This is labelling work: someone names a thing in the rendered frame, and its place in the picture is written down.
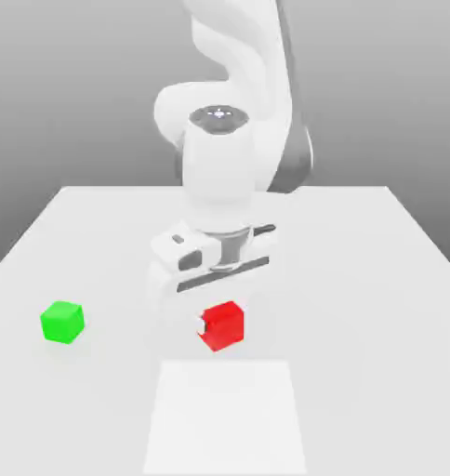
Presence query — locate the small green cube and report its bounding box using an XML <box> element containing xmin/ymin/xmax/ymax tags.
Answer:
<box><xmin>39</xmin><ymin>300</ymin><xmax>86</xmax><ymax>346</ymax></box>

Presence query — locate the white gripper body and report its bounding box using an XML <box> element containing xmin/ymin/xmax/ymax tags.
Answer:
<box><xmin>147</xmin><ymin>249</ymin><xmax>282</xmax><ymax>325</ymax></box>

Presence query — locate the small red cube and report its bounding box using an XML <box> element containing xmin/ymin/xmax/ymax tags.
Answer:
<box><xmin>196</xmin><ymin>299</ymin><xmax>245</xmax><ymax>353</ymax></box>

